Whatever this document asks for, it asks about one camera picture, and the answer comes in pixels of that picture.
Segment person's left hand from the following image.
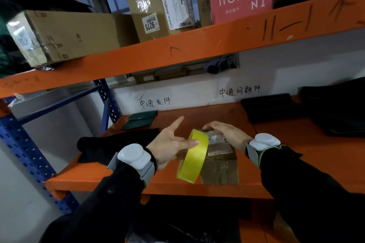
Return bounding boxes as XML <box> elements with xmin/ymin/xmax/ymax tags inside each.
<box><xmin>146</xmin><ymin>116</ymin><xmax>199</xmax><ymax>171</ymax></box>

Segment person's right hand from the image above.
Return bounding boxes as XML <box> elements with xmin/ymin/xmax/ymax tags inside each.
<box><xmin>202</xmin><ymin>121</ymin><xmax>253</xmax><ymax>154</ymax></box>

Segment yellow tape roll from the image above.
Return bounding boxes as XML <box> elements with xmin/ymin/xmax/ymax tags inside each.
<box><xmin>176</xmin><ymin>129</ymin><xmax>209</xmax><ymax>184</ymax></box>

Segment small labelled cardboard parcel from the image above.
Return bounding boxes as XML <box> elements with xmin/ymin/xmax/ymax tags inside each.
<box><xmin>200</xmin><ymin>131</ymin><xmax>240</xmax><ymax>186</ymax></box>

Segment person's right forearm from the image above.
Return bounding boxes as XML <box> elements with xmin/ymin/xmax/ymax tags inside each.
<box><xmin>259</xmin><ymin>145</ymin><xmax>365</xmax><ymax>243</ymax></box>

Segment person's left forearm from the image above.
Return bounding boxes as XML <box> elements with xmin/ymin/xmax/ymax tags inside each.
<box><xmin>38</xmin><ymin>163</ymin><xmax>149</xmax><ymax>243</ymax></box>

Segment dark green flat packet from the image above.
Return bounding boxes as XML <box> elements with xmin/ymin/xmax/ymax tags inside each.
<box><xmin>121</xmin><ymin>110</ymin><xmax>158</xmax><ymax>131</ymax></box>

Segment flat black packet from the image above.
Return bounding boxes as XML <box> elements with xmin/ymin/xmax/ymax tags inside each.
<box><xmin>240</xmin><ymin>93</ymin><xmax>307</xmax><ymax>124</ymax></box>

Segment dark blue cloth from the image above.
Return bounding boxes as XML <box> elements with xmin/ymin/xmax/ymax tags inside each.
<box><xmin>204</xmin><ymin>54</ymin><xmax>239</xmax><ymax>75</ymax></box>

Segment small cardboard boxes on sill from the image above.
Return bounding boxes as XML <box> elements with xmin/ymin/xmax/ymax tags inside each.
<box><xmin>132</xmin><ymin>65</ymin><xmax>206</xmax><ymax>84</ymax></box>

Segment black soft parcel bag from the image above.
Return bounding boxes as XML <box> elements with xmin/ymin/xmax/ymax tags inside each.
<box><xmin>76</xmin><ymin>128</ymin><xmax>161</xmax><ymax>166</ymax></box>

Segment black plastic bag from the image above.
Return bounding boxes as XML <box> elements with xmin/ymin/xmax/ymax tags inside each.
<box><xmin>125</xmin><ymin>194</ymin><xmax>252</xmax><ymax>243</ymax></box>

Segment orange shelf beam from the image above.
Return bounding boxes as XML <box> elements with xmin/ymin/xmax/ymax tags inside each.
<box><xmin>0</xmin><ymin>0</ymin><xmax>365</xmax><ymax>100</ymax></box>

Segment orange shelf board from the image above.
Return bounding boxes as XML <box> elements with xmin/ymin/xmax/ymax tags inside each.
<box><xmin>44</xmin><ymin>96</ymin><xmax>365</xmax><ymax>200</ymax></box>

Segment plain brown cardboard box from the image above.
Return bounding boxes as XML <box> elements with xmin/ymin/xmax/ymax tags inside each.
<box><xmin>196</xmin><ymin>0</ymin><xmax>217</xmax><ymax>28</ymax></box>

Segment large black parcel bag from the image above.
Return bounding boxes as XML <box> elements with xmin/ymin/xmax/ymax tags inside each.
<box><xmin>298</xmin><ymin>77</ymin><xmax>365</xmax><ymax>138</ymax></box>

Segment taped cardboard box white labels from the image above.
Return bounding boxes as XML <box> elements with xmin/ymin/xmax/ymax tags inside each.
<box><xmin>126</xmin><ymin>0</ymin><xmax>197</xmax><ymax>43</ymax></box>

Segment large long cardboard box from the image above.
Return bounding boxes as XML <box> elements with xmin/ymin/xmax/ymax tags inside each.
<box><xmin>6</xmin><ymin>10</ymin><xmax>140</xmax><ymax>68</ymax></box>

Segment white wrist tracker grey strap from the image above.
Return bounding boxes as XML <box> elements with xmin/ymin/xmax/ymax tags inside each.
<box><xmin>107</xmin><ymin>143</ymin><xmax>156</xmax><ymax>188</ymax></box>
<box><xmin>245</xmin><ymin>133</ymin><xmax>282</xmax><ymax>167</ymax></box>

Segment blue shelf upright frame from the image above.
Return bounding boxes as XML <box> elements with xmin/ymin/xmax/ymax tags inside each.
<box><xmin>0</xmin><ymin>78</ymin><xmax>122</xmax><ymax>215</ymax></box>

